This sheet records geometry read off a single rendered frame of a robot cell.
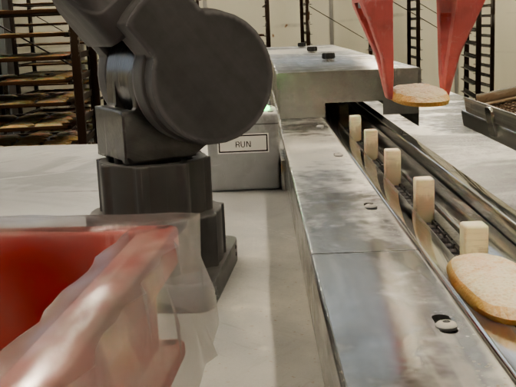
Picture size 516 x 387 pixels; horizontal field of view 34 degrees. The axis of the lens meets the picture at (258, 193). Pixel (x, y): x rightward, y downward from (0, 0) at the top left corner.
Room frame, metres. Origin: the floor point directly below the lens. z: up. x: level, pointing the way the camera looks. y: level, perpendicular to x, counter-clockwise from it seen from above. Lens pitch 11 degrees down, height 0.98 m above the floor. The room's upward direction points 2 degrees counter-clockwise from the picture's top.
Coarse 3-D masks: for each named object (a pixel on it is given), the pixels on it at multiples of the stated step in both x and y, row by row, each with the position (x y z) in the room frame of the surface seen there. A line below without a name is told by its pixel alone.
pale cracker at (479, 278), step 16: (464, 256) 0.42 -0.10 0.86; (480, 256) 0.41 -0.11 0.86; (496, 256) 0.41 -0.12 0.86; (448, 272) 0.41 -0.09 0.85; (464, 272) 0.40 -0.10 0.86; (480, 272) 0.39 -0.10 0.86; (496, 272) 0.39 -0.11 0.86; (512, 272) 0.39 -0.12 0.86; (464, 288) 0.38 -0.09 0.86; (480, 288) 0.37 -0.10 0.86; (496, 288) 0.36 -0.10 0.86; (512, 288) 0.36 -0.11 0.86; (480, 304) 0.36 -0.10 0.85; (496, 304) 0.35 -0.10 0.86; (512, 304) 0.35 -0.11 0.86; (496, 320) 0.35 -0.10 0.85; (512, 320) 0.34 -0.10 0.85
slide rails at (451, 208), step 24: (336, 120) 1.14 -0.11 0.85; (384, 144) 0.89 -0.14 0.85; (408, 168) 0.74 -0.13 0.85; (384, 192) 0.64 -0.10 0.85; (408, 216) 0.55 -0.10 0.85; (456, 216) 0.55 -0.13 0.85; (480, 216) 0.55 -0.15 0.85; (432, 240) 0.49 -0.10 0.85; (504, 240) 0.48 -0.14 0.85; (504, 336) 0.33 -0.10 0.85
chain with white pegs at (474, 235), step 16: (336, 112) 1.28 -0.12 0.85; (352, 128) 1.00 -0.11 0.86; (368, 144) 0.86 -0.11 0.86; (384, 160) 0.73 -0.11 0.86; (400, 160) 0.72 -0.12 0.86; (400, 176) 0.72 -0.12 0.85; (400, 192) 0.69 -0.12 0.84; (416, 192) 0.58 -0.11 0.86; (432, 192) 0.58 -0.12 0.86; (416, 208) 0.58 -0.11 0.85; (432, 208) 0.58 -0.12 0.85; (432, 224) 0.58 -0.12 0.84; (464, 224) 0.44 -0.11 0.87; (480, 224) 0.44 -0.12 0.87; (448, 240) 0.53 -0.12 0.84; (464, 240) 0.44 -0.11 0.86; (480, 240) 0.44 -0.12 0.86
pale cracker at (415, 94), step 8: (400, 88) 0.61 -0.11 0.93; (408, 88) 0.60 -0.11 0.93; (416, 88) 0.60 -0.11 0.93; (424, 88) 0.59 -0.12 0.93; (432, 88) 0.59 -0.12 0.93; (440, 88) 0.59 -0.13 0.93; (400, 96) 0.59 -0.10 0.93; (408, 96) 0.58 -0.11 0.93; (416, 96) 0.58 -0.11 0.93; (424, 96) 0.57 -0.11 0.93; (432, 96) 0.57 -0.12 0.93; (440, 96) 0.57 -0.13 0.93; (448, 96) 0.59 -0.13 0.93; (408, 104) 0.58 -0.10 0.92; (416, 104) 0.57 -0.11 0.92; (424, 104) 0.57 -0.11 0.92; (432, 104) 0.57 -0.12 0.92; (440, 104) 0.57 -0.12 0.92
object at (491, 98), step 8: (504, 88) 0.85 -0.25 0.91; (512, 88) 0.85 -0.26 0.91; (480, 96) 0.86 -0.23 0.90; (488, 96) 0.86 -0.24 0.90; (496, 96) 0.85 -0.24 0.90; (504, 96) 0.85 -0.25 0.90; (512, 96) 0.85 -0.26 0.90; (472, 104) 0.82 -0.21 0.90; (480, 104) 0.79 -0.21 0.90; (488, 104) 0.77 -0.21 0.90; (496, 104) 0.84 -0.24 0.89; (512, 104) 0.82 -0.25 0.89; (472, 112) 0.83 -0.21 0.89; (480, 112) 0.80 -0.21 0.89; (496, 112) 0.74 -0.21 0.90; (504, 112) 0.71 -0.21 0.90; (512, 112) 0.78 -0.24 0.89; (496, 120) 0.74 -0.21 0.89; (504, 120) 0.72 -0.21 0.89; (512, 120) 0.69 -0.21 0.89; (512, 128) 0.70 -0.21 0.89
